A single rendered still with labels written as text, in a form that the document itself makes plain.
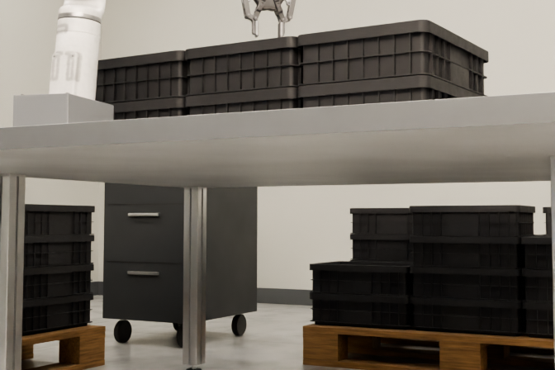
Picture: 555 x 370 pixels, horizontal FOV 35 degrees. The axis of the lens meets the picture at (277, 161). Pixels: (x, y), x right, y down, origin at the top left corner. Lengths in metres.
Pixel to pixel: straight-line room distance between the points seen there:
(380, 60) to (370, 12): 3.90
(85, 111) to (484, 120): 0.94
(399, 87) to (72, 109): 0.66
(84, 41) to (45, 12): 4.41
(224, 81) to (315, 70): 0.23
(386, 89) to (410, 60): 0.07
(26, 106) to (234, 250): 2.26
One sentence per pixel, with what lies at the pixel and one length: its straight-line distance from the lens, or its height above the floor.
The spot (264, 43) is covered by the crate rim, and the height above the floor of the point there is 0.92.
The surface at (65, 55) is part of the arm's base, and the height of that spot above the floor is 0.88.
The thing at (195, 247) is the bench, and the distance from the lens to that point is 3.14.
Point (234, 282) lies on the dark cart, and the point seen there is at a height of 0.26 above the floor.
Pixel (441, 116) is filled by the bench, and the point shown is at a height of 0.68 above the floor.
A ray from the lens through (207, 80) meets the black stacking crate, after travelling 2.00.
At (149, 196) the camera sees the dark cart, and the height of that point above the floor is 0.64.
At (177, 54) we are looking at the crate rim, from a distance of 2.06.
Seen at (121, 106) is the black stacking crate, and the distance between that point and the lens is 2.14.
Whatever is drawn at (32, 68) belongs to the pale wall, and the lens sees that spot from 6.15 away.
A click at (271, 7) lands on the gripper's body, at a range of 2.19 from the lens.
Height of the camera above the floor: 0.53
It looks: 4 degrees up
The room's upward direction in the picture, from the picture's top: straight up
